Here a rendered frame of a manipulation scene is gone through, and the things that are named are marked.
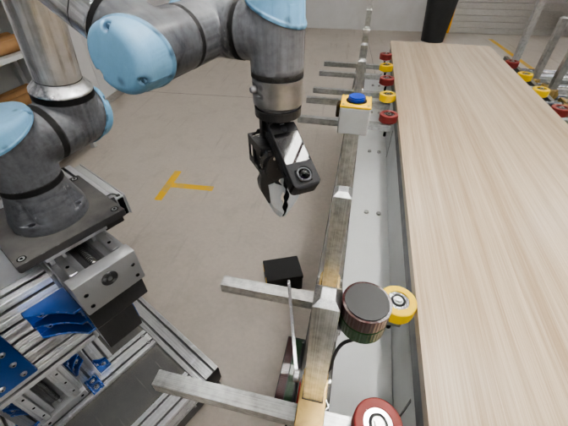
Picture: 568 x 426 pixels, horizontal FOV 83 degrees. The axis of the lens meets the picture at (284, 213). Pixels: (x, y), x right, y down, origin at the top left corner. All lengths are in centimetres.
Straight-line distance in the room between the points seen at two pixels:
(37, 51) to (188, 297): 142
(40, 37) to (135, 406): 119
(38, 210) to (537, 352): 102
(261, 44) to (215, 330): 150
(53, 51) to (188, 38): 39
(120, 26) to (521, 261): 94
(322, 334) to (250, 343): 126
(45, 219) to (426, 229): 90
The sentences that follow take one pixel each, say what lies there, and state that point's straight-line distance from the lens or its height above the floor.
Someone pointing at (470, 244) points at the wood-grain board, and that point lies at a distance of 97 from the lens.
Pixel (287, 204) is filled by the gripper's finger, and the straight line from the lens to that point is 59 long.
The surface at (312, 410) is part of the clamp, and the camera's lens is 67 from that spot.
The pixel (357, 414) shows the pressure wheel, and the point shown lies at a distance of 64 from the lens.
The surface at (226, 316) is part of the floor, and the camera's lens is 179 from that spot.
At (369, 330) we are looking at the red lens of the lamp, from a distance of 41.
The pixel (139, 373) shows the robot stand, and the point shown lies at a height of 21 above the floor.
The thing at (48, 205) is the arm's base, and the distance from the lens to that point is 80.
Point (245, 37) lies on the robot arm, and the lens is 46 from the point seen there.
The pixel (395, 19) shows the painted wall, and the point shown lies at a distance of 810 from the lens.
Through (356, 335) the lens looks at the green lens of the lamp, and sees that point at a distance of 43.
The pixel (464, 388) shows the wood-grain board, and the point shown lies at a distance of 72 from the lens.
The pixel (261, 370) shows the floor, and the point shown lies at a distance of 164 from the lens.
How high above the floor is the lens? 151
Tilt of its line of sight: 41 degrees down
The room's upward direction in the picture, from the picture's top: straight up
